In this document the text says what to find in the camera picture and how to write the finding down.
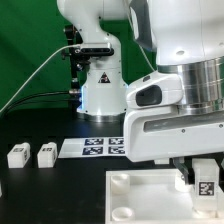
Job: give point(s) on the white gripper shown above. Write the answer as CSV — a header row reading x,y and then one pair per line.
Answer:
x,y
154,129

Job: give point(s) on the white square tabletop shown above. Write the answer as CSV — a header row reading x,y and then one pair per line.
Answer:
x,y
155,197

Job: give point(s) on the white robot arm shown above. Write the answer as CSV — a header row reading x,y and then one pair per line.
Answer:
x,y
187,37

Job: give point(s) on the white sheet with AprilTags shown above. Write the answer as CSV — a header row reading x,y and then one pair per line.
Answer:
x,y
92,147

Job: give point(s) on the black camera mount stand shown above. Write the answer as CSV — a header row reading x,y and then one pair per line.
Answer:
x,y
77,63

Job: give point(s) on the silver camera on base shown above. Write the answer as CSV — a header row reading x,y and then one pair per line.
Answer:
x,y
94,49

